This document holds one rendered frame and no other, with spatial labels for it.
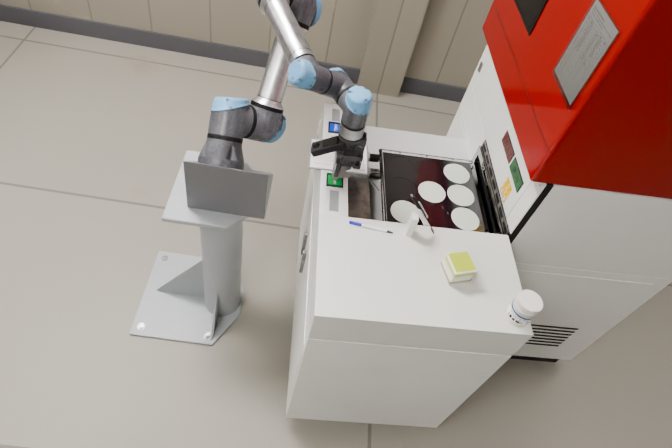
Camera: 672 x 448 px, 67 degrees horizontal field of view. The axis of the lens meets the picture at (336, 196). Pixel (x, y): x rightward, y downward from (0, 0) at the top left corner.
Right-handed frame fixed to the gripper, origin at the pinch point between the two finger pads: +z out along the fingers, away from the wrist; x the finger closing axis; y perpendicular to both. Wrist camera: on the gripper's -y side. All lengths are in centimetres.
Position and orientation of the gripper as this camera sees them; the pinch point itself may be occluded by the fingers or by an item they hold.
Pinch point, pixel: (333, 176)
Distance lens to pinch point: 167.5
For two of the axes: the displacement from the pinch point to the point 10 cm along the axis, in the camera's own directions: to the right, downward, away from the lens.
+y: 9.9, 1.2, 1.2
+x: 0.1, -7.6, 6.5
